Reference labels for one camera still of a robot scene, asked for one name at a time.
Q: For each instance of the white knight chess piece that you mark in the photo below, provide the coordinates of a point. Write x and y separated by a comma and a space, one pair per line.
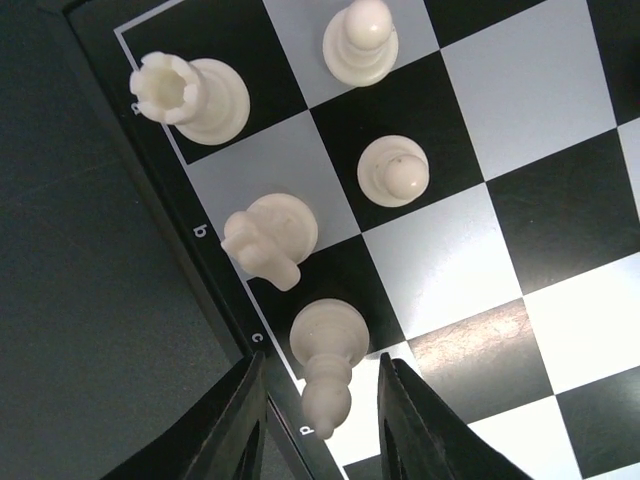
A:
271, 238

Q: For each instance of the white rook chess piece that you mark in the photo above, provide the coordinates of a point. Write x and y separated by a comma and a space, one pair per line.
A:
205, 99

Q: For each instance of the black and white chessboard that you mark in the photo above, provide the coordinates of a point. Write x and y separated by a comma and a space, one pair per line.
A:
511, 284

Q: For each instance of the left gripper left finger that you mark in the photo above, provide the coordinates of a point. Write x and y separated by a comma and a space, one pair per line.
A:
220, 437

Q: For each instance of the white pawn chess piece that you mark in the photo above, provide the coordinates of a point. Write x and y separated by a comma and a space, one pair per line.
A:
360, 43

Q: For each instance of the white bishop chess piece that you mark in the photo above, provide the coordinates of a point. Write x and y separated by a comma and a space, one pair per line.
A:
328, 337

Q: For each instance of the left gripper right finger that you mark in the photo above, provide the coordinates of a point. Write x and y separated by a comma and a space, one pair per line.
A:
421, 437

